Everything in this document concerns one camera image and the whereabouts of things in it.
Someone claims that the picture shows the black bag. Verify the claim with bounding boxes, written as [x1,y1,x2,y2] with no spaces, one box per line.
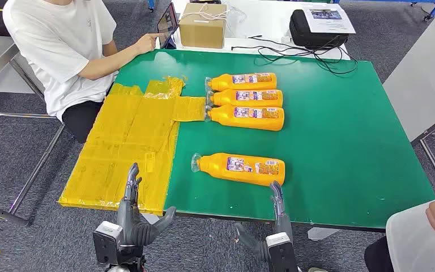
[289,9,349,50]

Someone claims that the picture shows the orange detergent bottle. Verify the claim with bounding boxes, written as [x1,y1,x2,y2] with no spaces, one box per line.
[204,104,285,131]
[205,73,278,92]
[206,89,284,108]
[191,152,286,187]

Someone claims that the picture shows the yellow taped cardboard mat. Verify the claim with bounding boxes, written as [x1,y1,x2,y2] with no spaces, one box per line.
[58,76,207,216]

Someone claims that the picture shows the white cord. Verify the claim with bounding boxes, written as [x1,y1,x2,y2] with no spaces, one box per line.
[181,3,248,23]

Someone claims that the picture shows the black tablet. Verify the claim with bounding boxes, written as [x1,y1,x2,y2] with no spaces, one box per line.
[156,2,180,49]

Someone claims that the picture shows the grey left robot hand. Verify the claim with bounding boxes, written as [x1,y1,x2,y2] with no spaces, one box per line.
[116,162,177,249]

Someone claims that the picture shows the brown cardboard box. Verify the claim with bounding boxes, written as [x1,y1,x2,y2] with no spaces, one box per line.
[178,3,228,49]

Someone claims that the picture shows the person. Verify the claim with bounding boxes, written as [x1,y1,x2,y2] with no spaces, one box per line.
[364,188,435,272]
[2,0,166,143]

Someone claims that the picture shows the black cable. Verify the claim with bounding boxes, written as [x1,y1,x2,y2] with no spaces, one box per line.
[231,35,359,76]

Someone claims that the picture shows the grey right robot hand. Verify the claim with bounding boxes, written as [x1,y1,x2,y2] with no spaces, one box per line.
[234,181,293,262]

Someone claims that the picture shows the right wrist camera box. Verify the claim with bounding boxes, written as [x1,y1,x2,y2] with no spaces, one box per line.
[265,232,299,272]

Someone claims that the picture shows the printed paper sheet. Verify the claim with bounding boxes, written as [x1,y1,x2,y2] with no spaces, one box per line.
[302,3,356,35]

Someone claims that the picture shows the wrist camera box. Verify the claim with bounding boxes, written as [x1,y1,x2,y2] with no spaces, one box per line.
[265,232,299,272]
[92,220,123,265]

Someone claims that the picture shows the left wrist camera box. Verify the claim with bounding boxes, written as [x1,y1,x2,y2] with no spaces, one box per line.
[92,220,123,265]

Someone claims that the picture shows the white side table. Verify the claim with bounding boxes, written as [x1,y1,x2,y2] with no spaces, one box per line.
[382,6,435,194]

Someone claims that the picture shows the white table foot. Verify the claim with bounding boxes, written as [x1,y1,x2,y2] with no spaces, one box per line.
[307,227,340,242]
[142,213,161,226]

